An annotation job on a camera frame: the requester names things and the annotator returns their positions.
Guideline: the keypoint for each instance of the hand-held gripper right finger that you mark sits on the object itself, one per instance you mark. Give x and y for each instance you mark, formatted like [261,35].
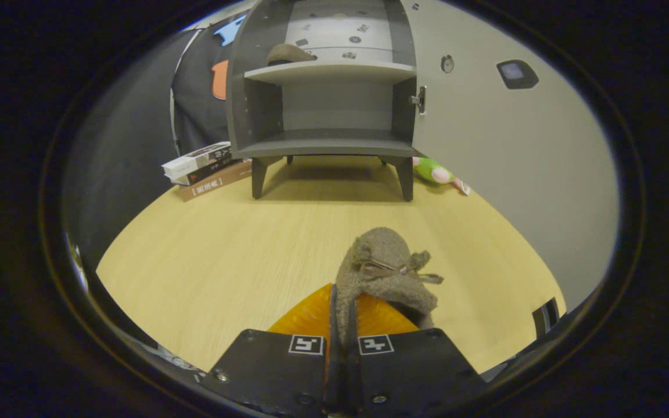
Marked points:
[410,371]

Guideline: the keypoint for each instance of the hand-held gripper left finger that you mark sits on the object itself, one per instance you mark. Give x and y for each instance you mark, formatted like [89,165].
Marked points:
[270,371]

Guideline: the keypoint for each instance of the brown fuzzy shoe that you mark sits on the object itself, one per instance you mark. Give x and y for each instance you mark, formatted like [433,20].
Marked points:
[288,54]
[387,255]

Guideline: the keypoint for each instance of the metal door hinge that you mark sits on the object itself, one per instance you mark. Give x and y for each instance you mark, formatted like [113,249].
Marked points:
[420,100]

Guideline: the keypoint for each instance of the brown book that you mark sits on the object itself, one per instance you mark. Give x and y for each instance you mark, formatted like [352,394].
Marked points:
[212,184]

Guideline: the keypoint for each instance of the green and pink plush toy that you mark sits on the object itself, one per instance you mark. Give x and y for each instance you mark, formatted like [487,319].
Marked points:
[430,171]

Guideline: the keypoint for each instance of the black book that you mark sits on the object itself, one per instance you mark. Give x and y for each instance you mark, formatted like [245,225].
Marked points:
[212,170]

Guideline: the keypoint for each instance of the black backdrop cloth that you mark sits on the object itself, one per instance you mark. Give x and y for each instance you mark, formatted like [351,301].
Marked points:
[137,145]

